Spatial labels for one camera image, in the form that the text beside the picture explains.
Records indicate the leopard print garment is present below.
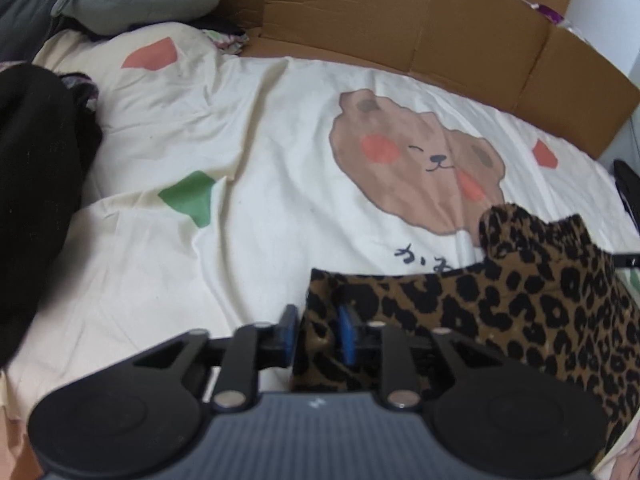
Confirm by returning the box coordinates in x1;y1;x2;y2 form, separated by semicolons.
292;204;639;444

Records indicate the black garment on pile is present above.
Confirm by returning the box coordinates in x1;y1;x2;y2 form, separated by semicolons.
1;63;102;364

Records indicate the purple white plastic bag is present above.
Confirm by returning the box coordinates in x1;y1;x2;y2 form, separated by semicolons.
529;3;568;26

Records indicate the brown cardboard sheet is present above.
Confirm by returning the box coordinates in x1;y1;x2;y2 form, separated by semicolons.
220;0;639;157

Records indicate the paisley patterned garment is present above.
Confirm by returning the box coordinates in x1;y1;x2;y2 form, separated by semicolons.
58;73;99;114

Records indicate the white pillar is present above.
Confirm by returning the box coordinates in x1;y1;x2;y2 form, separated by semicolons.
565;0;640;82

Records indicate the floral folded cloth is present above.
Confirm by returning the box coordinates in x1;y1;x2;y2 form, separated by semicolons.
202;29;250;55

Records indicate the cream bear print bedsheet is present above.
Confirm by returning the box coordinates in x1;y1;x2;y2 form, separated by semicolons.
1;24;639;479

